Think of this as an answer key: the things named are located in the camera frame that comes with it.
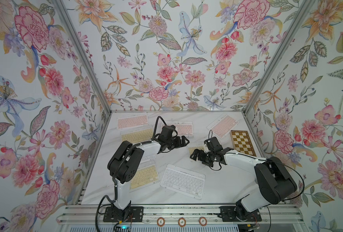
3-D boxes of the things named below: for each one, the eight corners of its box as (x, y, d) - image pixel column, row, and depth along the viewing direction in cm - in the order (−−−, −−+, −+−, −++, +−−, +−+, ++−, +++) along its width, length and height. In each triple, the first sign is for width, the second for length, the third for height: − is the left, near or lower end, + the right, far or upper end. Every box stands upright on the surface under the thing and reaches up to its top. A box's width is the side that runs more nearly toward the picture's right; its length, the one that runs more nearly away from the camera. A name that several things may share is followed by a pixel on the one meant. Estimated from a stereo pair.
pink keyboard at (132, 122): (117, 129, 113) (116, 127, 112) (118, 120, 119) (117, 118, 118) (148, 125, 116) (148, 123, 114) (147, 116, 122) (147, 114, 120)
